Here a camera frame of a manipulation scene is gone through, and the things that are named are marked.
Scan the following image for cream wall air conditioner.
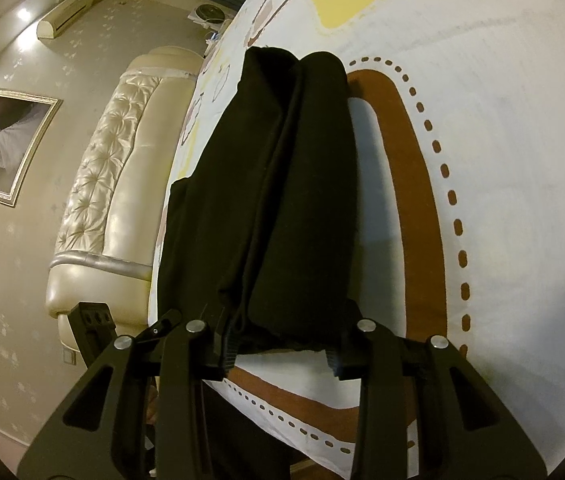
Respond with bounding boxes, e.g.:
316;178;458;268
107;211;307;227
37;0;96;41

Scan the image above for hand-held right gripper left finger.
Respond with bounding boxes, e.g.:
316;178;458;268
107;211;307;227
16;319;238;480

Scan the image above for bed with patterned sheet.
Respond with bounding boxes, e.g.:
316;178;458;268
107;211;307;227
145;0;565;480

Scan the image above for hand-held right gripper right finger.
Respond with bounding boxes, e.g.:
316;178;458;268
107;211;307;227
325;318;548;480

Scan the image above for black pants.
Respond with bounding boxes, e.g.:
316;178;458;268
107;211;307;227
155;46;351;357

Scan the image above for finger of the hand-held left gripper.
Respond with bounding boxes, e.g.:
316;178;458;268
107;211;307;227
134;309;184;349

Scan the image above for cream tufted headboard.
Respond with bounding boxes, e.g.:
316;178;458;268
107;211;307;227
45;45;206;353

